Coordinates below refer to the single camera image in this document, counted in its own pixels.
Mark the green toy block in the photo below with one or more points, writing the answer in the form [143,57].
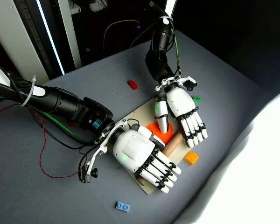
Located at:
[198,99]

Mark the white cabinet with light strip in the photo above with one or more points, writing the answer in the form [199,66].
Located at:
[14,35]

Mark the red toy block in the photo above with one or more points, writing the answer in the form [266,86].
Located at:
[71,123]
[132,85]

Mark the light wooden board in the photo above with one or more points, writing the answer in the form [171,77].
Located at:
[140,114]

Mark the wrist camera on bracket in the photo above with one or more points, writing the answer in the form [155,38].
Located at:
[86,175]
[191,84]

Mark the grey table cloth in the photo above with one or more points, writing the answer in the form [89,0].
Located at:
[60,198]

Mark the blue toy block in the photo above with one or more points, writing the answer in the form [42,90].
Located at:
[122,207]

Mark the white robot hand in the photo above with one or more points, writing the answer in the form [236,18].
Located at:
[180,102]
[133,149]

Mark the wooden rolling pin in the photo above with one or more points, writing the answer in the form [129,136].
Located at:
[173,144]

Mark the white zip tie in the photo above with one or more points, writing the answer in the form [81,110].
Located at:
[30,93]
[165,18]

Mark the yellow toy block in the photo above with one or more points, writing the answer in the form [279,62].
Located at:
[191,158]

